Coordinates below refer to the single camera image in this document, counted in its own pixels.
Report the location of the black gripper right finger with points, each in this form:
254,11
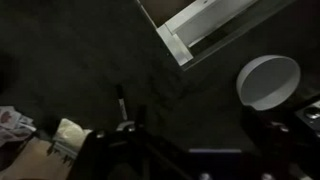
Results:
283,150

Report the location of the cream folded cloth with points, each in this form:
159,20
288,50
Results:
70,135

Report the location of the black and white marker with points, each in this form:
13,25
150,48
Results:
122,106

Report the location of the white bowl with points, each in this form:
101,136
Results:
268,83

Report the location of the silver four-slot toaster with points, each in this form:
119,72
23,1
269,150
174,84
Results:
310,115

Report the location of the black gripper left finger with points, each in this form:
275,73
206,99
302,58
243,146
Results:
116,156

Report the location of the crumpled printed paper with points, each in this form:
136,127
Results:
13,121

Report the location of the brown paper bag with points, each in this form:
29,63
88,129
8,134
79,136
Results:
31,160

